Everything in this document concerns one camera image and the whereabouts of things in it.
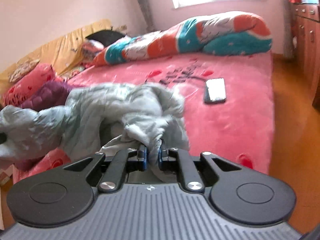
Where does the pink heart pillow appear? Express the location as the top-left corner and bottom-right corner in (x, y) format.
(2, 63), (56, 106)

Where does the black cushion by headboard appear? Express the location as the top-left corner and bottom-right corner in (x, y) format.
(86, 29), (125, 47)

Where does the pink plush love-you bedspread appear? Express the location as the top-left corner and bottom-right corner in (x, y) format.
(71, 53), (274, 172)

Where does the grey checked left curtain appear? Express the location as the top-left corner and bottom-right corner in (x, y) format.
(137, 0), (155, 32)

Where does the orange teal white quilt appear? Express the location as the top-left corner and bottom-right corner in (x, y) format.
(93, 11), (272, 67)

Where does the light grey-green down jacket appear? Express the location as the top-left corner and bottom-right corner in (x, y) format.
(0, 82), (190, 183)

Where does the black smartphone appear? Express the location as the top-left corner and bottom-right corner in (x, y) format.
(204, 78), (227, 104)

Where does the floral patterned small pillow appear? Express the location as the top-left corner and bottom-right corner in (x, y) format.
(9, 59), (40, 83)

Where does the pink floral pillow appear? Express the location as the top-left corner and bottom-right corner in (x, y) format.
(81, 40), (104, 63)

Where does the yellow headboard cover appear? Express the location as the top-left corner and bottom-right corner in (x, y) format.
(1, 19), (127, 95)

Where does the purple down jacket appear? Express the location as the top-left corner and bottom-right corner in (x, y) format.
(19, 81), (75, 112)

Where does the brown wooden dresser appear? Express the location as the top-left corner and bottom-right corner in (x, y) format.
(291, 3), (319, 110)

